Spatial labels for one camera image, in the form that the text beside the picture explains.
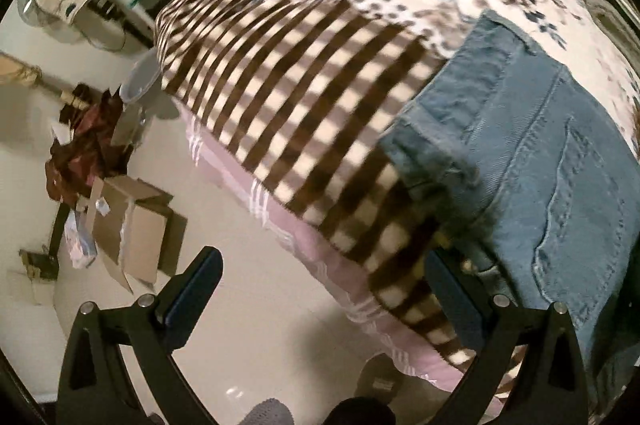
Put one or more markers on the cardboard box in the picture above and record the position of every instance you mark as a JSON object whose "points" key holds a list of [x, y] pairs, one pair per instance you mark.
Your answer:
{"points": [[132, 230]]}

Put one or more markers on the black slipper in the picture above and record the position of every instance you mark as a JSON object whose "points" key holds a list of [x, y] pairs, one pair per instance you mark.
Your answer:
{"points": [[360, 411]]}

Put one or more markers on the blue denim pants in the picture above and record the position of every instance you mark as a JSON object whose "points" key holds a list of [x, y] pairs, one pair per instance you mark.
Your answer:
{"points": [[520, 145]]}

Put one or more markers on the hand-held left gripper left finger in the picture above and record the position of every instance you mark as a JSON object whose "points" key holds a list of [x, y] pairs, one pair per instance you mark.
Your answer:
{"points": [[192, 286]]}

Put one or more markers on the pink striped bed sheet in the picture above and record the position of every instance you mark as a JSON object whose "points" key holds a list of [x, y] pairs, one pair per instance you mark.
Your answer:
{"points": [[280, 225]]}

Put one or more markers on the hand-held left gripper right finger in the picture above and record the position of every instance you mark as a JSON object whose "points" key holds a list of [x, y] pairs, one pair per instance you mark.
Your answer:
{"points": [[452, 292]]}

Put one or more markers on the white plastic bag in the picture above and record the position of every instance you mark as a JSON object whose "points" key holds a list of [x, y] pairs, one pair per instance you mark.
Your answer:
{"points": [[80, 237]]}

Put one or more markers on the grey knitted slipper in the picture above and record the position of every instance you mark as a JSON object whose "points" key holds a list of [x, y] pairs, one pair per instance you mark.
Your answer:
{"points": [[265, 412]]}

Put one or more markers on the dark red cloth pile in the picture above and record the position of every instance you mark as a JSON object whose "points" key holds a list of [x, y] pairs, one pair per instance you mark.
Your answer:
{"points": [[82, 140]]}

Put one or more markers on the floral checkered blanket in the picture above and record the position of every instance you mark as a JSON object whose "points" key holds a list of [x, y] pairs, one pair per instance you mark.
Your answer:
{"points": [[320, 70]]}

